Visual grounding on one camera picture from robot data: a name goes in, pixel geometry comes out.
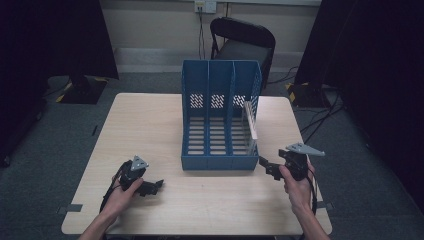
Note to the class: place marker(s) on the person's right hand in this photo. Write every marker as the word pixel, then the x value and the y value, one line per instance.
pixel 300 193

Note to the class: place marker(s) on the black curtain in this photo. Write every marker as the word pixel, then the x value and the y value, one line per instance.
pixel 373 66
pixel 50 36

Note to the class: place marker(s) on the white wall socket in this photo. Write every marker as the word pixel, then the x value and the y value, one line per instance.
pixel 205 6

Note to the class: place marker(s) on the person's left hand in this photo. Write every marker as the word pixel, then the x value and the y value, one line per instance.
pixel 120 200

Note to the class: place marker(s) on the blue file rack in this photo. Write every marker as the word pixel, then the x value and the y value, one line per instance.
pixel 218 161

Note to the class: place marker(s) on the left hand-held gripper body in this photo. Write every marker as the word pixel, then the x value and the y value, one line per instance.
pixel 131 175

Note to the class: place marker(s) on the grey tape strip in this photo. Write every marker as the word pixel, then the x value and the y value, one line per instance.
pixel 70 208
pixel 325 205

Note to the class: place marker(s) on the black chair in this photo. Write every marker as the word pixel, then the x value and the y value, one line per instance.
pixel 246 40

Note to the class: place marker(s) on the black stand base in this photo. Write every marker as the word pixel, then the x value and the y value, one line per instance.
pixel 83 91
pixel 308 95

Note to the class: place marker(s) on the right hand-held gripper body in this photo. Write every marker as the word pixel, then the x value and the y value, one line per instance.
pixel 297 165

